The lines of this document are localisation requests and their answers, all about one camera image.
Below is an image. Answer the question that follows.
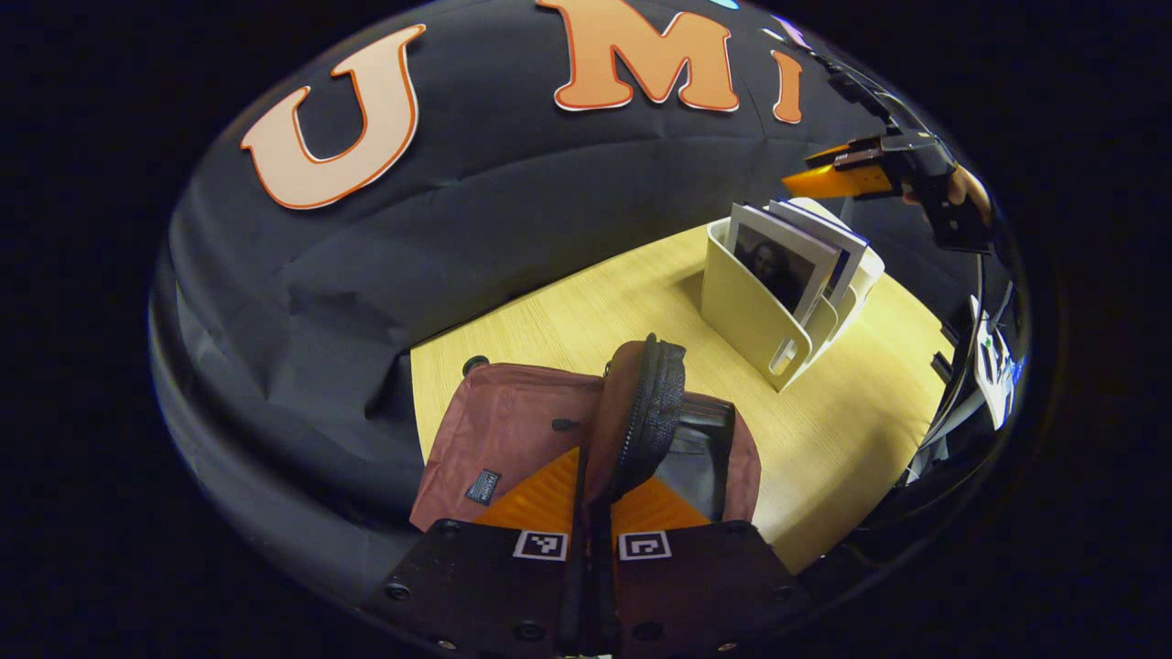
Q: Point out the white portrait cover book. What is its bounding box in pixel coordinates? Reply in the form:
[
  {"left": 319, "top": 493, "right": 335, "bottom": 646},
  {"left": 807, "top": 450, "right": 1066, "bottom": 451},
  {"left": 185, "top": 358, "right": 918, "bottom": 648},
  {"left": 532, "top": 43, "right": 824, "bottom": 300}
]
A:
[{"left": 728, "top": 203, "right": 839, "bottom": 326}]

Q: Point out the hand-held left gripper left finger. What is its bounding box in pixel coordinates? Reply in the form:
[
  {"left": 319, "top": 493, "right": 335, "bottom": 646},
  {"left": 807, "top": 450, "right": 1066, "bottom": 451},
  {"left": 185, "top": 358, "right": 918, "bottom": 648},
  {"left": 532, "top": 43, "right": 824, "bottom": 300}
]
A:
[{"left": 360, "top": 446, "right": 587, "bottom": 658}]

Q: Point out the cream plastic bookshelf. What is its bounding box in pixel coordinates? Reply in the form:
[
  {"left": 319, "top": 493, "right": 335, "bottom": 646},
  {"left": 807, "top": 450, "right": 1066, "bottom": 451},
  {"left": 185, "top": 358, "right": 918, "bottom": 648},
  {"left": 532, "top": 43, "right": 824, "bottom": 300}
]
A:
[{"left": 700, "top": 197, "right": 886, "bottom": 393}]

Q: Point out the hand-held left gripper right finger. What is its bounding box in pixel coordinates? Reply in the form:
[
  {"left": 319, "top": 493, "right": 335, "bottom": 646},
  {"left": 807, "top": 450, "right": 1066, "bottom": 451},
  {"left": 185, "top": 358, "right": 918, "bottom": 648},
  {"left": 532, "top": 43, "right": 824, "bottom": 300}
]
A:
[{"left": 591, "top": 476, "right": 814, "bottom": 656}]

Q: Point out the blue cover book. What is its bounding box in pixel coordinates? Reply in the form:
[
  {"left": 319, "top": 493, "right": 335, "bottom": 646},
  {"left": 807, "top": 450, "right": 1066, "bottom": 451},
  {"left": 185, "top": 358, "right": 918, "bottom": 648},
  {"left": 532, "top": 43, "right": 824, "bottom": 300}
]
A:
[{"left": 767, "top": 199, "right": 869, "bottom": 308}]

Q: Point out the maroon schoolbag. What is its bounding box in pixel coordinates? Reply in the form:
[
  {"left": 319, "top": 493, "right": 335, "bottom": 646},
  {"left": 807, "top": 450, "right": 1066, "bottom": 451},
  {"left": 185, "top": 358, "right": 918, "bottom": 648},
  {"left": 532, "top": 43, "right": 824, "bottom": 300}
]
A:
[{"left": 409, "top": 334, "right": 763, "bottom": 532}]

